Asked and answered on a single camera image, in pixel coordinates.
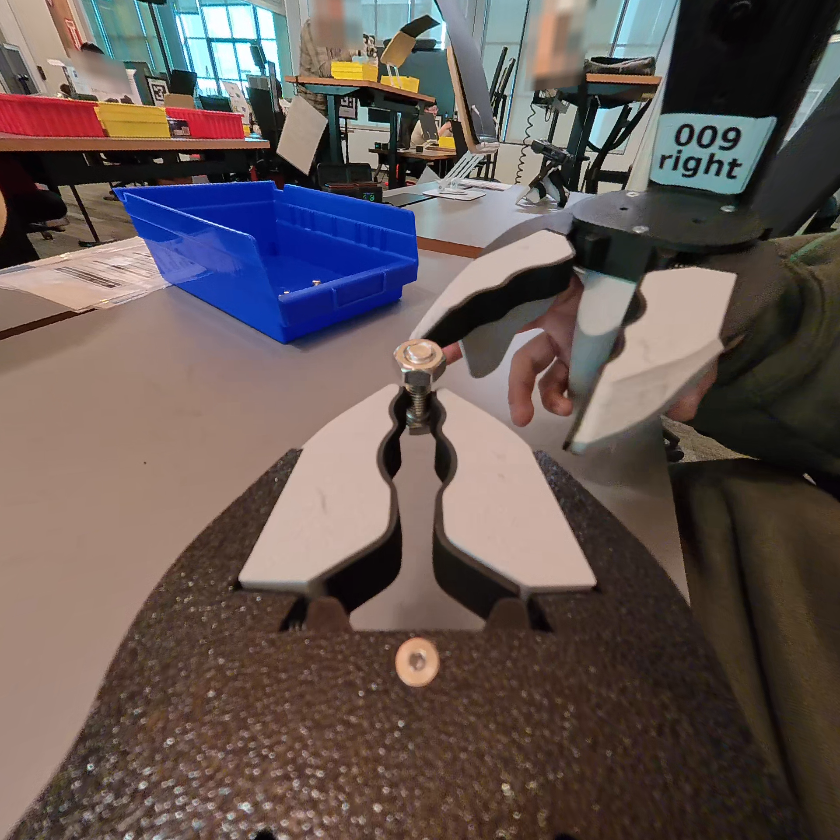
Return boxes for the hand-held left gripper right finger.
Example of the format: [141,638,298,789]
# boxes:
[432,387,598,619]

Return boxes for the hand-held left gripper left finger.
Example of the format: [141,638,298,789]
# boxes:
[238,385,404,614]

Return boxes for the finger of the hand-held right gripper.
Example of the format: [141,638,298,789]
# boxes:
[564,266,738,455]
[409,228,580,379]

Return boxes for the silver hex nut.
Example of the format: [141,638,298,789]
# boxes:
[392,340,448,389]

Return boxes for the silver hex bolt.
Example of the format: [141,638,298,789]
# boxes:
[403,384,439,438]

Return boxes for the blue plastic bin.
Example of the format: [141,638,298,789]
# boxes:
[113,180,420,345]

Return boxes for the person's right forearm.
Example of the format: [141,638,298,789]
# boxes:
[669,230,840,473]

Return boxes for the grey desk with wood edge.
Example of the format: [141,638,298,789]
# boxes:
[384,184,592,258]

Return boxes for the standing desk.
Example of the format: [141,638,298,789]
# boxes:
[285,75,437,181]

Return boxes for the person's right hand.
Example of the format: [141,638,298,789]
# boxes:
[508,276,585,427]

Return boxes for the white document stand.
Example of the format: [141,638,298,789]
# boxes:
[423,147,500,198]

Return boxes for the instruction board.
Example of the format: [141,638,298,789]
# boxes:
[434,0,501,144]

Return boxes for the grey tilted board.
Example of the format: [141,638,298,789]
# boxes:
[276,95,329,175]

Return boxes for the black beige board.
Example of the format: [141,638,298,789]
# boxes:
[381,14,442,67]

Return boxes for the person's olive hoodie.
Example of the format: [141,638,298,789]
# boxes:
[669,459,840,840]

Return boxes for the red plastic bin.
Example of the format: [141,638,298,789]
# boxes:
[164,107,245,140]
[0,93,106,137]

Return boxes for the printed paper sheets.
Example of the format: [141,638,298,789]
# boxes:
[0,236,177,312]

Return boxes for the wooden table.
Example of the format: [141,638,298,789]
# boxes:
[0,131,270,172]

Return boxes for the yellow plastic bin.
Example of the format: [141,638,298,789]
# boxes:
[95,103,172,139]

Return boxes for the black camera on stand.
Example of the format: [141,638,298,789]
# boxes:
[518,138,576,208]

